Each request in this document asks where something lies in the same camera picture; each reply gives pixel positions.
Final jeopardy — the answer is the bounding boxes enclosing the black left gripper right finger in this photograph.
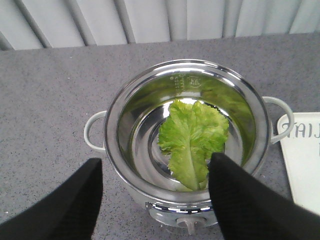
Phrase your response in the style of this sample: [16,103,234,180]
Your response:
[208,152,320,240]

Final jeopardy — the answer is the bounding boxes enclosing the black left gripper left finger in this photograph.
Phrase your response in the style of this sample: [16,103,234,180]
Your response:
[0,158,103,240]

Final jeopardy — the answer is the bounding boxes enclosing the cream bear serving tray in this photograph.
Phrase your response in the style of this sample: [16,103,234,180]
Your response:
[280,112,320,214]

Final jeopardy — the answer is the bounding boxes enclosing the green lettuce leaf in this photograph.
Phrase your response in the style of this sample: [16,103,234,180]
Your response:
[158,99,229,191]

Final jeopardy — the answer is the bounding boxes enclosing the green electric cooking pot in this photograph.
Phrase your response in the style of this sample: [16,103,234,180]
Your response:
[84,59,294,234]

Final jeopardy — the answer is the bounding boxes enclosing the grey stone countertop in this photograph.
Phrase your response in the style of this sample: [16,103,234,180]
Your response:
[0,33,320,240]

